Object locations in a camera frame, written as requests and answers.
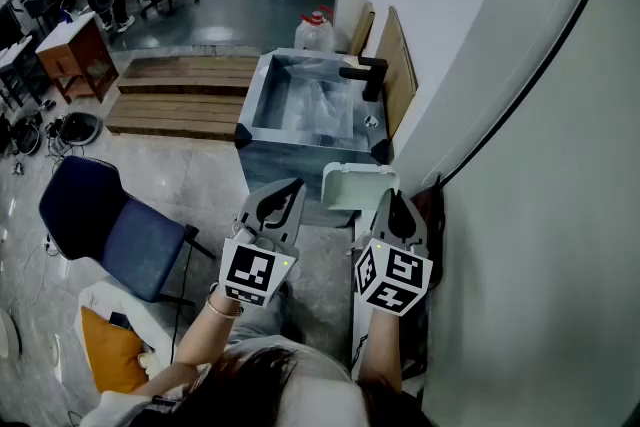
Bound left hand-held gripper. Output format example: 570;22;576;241
218;178;307;308

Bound person's grey trousers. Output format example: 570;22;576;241
227;284;306;346

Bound pale green plastic tray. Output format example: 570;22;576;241
320;161;402;213

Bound tangle of black floor cables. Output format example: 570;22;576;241
42;114;76;161

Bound thin gold bracelet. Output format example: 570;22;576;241
205;297;245;320

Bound blue fabric chair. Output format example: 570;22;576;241
38;155;217;307

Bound white open cabinet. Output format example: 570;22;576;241
333;0;369;54

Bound white tote bag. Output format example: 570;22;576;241
74;281;176;399

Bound clear plastic film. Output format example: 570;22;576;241
259;64;354;139

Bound person's left forearm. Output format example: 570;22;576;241
132;287;244;396

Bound black robot vacuum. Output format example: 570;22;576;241
58;111;104;147

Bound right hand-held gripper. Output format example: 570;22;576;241
353;188;434;317

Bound person's light grey shirt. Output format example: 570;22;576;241
79;334;426;427

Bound black faucet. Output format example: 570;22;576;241
338;56;390;103

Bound brown cardboard sheet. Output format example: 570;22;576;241
374;5;419;140

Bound clear water jug red handle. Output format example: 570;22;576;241
293;5;336;52

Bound person's right forearm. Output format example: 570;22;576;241
357;302;405;389

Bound black round device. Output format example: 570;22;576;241
10;112;45;157

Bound narrow wooden board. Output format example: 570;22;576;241
348;1;376;57

